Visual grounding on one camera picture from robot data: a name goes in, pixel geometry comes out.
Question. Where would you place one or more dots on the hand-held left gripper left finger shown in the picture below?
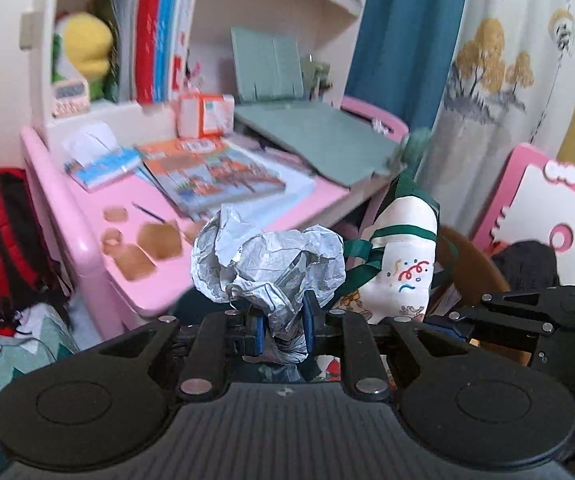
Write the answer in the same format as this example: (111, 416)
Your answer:
(256, 332)

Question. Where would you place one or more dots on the pink framed whiteboard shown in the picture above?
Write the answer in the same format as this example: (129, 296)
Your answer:
(542, 210)

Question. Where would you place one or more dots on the black cloth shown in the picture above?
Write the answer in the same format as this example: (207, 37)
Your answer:
(525, 265)

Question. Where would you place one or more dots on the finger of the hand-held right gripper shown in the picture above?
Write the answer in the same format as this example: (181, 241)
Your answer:
(507, 310)

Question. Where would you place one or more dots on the blue tissue pack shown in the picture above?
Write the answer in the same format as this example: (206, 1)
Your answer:
(102, 165)

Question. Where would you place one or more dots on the pink desk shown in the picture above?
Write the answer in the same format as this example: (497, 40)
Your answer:
(67, 220)

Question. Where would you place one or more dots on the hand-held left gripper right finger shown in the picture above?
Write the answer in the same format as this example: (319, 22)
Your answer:
(310, 325)

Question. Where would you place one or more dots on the brown wooden piece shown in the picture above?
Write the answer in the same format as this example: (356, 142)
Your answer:
(193, 232)
(115, 213)
(135, 262)
(112, 238)

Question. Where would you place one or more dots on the red black backpack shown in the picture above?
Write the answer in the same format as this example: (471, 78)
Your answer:
(2, 240)

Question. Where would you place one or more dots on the white digital clock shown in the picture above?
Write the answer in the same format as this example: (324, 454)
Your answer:
(70, 97)

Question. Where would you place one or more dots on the green book stand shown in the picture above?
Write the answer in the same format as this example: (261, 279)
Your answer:
(317, 145)

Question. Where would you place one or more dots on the orange white carton box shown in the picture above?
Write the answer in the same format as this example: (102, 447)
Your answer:
(206, 115)

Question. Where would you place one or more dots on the black padded wooden chair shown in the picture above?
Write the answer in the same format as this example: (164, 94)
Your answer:
(472, 265)

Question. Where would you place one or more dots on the white tree print curtain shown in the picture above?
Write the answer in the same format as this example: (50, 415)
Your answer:
(507, 85)

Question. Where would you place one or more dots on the row of upright books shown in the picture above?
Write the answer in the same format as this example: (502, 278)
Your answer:
(157, 30)

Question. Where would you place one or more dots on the yellow green plush toy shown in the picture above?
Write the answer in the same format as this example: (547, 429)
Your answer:
(87, 45)

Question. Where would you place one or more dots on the silver foil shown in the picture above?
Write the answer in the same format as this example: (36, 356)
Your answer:
(267, 260)

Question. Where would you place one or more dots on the blue curtain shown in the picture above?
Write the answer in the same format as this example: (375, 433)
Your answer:
(402, 35)

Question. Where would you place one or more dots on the green desk ornament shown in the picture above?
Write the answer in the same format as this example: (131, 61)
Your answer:
(317, 77)

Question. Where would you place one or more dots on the orange picture book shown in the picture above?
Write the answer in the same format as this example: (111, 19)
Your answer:
(207, 175)

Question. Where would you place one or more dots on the dark pen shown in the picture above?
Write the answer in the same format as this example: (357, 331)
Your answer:
(150, 212)

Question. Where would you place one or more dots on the cream desk shelf unit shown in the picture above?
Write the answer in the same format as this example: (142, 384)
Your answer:
(267, 5)

